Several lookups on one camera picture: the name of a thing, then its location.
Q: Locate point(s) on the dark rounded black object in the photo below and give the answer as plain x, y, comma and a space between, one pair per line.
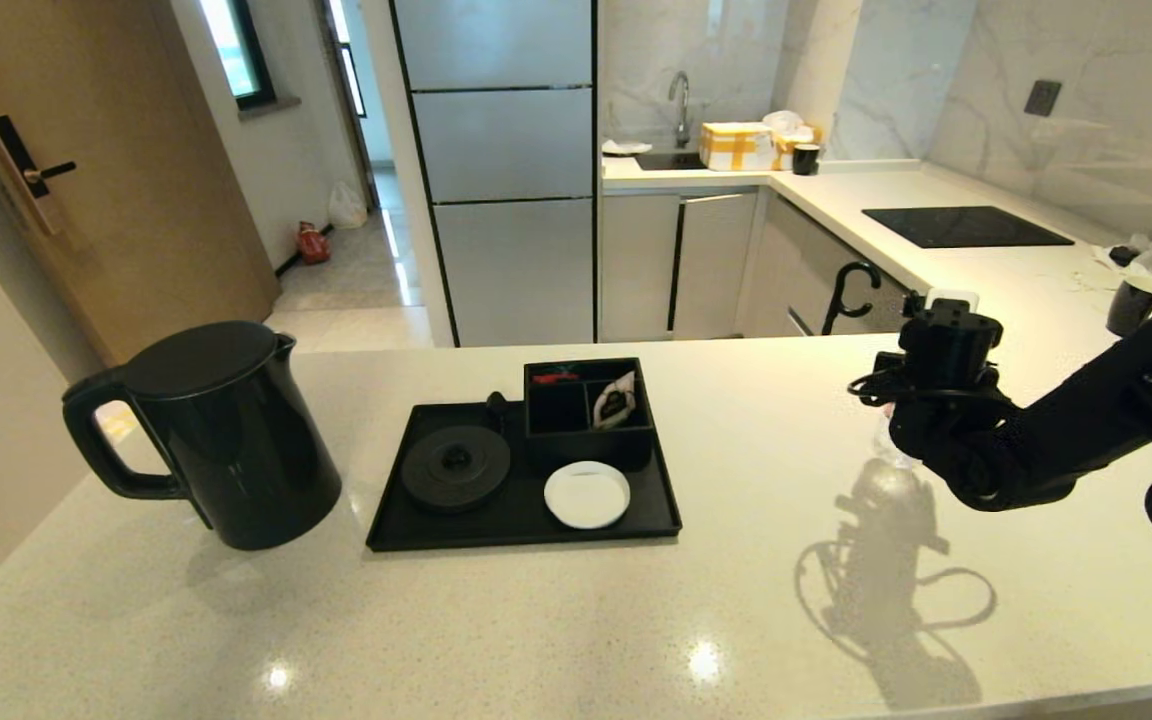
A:
496, 408

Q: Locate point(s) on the small black cup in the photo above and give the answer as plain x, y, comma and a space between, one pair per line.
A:
806, 159

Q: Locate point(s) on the white plastic floor bag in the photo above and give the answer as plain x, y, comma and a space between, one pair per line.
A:
347, 205

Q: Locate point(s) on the silver refrigerator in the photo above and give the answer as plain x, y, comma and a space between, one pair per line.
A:
511, 150

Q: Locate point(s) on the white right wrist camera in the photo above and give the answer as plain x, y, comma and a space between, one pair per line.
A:
951, 298

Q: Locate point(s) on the grey drawer cabinet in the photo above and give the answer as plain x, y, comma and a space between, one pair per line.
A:
806, 266

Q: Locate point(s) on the red floor bag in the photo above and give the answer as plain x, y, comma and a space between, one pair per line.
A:
313, 243

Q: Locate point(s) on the brown wooden door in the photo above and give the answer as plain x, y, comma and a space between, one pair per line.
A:
136, 200

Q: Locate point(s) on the white cloth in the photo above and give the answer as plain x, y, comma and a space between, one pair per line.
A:
626, 146

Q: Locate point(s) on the yellow white plastic bag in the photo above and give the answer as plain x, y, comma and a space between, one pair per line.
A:
118, 422

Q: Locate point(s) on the white tea bag packet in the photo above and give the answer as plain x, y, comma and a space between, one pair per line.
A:
616, 400

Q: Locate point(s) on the narrow dark-framed window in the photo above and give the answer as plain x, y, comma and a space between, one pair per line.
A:
346, 58

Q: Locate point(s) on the clear water bottle red cap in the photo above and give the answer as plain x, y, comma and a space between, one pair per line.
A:
891, 450

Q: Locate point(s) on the black electric kettle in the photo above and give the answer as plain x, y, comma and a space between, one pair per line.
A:
246, 450

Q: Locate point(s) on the black compartment box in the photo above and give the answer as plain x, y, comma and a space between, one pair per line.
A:
576, 450

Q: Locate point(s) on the round black kettle base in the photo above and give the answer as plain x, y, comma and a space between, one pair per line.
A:
456, 470

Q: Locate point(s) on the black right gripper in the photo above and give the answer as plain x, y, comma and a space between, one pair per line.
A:
951, 350

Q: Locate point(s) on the crumpled white tissue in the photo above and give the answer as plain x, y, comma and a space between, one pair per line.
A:
1151, 256

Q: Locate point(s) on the chrome sink faucet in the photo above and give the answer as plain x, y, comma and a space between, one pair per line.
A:
681, 104

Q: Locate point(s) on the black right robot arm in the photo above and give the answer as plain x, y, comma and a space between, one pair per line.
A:
1086, 420

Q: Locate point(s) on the black rectangular serving tray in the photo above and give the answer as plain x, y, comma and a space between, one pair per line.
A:
516, 528

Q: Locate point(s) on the cardboard box yellow tape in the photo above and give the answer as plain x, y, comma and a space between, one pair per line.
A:
736, 146

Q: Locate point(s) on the dark wall socket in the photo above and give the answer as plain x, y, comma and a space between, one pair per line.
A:
1042, 98

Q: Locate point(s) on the black mug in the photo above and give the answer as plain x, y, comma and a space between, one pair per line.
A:
1128, 308

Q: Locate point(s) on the grey sink base cabinet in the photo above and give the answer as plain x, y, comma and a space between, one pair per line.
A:
641, 266

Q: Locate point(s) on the dark kitchen sink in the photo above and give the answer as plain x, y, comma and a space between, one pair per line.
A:
671, 160

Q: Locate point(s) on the crumpled white plastic bag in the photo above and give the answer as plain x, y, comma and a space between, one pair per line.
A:
786, 120

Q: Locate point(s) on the white round coaster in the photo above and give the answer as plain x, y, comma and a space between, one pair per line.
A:
586, 495

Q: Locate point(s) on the black induction cooktop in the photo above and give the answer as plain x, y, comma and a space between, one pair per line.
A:
966, 227

